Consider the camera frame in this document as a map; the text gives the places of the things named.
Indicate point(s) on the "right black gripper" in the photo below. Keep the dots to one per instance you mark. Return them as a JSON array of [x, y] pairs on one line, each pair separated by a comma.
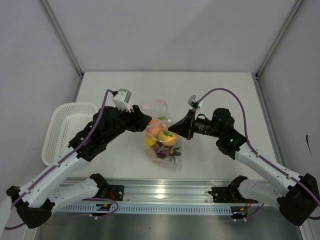
[[183, 127]]

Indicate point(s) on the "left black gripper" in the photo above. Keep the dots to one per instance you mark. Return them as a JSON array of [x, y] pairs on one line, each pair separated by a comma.
[[138, 119]]

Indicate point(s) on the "pink orange toy peach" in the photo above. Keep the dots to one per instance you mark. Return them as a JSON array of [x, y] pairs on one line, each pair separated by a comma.
[[154, 128]]

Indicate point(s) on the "white green toy cabbage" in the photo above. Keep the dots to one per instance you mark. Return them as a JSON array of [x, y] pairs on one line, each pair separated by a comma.
[[161, 118]]

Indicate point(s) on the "yellow toy pear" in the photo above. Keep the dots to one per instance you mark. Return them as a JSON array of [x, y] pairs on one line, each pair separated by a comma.
[[149, 141]]

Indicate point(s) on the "clear zip top bag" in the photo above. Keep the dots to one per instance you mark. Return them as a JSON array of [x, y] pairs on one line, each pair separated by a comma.
[[155, 109]]

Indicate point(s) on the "red toy apple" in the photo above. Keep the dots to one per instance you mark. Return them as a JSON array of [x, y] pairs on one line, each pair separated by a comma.
[[162, 151]]

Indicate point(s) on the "orange toy pineapple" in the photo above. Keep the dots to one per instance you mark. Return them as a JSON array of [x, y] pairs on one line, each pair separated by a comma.
[[173, 155]]

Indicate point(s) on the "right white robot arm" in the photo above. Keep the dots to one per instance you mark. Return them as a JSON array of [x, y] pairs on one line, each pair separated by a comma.
[[295, 196]]

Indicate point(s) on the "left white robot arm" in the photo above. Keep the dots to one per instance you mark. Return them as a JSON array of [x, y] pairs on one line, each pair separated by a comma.
[[38, 200]]

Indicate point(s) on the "white perforated plastic basket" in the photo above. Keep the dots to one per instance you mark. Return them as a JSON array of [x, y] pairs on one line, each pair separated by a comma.
[[66, 121]]

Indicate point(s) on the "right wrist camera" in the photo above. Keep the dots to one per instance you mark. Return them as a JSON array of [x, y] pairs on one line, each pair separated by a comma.
[[194, 102]]

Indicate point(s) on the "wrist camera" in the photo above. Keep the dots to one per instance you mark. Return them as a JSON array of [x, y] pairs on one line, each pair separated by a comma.
[[194, 102], [121, 99]]

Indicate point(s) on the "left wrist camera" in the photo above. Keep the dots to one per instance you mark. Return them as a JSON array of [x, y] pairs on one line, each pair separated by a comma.
[[121, 99]]

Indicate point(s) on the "aluminium mounting rail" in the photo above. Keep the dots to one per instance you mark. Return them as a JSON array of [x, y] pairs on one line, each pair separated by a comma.
[[195, 192]]

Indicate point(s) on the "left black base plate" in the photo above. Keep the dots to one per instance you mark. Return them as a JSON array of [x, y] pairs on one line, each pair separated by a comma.
[[116, 192]]

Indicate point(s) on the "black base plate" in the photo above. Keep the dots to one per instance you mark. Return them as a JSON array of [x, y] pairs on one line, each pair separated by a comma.
[[227, 195], [116, 192]]

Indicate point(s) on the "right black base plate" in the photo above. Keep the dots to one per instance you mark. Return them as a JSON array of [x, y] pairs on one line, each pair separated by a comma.
[[227, 195]]

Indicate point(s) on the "white slotted cable duct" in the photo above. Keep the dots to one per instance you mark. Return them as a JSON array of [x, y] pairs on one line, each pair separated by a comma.
[[158, 209]]

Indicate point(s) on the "left aluminium frame post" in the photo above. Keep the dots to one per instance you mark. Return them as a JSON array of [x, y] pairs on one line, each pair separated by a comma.
[[53, 21]]

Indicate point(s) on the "aluminium frame post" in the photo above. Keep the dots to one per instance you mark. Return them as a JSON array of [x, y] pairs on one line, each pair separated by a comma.
[[53, 21], [280, 36]]

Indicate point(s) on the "right aluminium frame post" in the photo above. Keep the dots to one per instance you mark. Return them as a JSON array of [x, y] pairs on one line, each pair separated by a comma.
[[280, 36]]

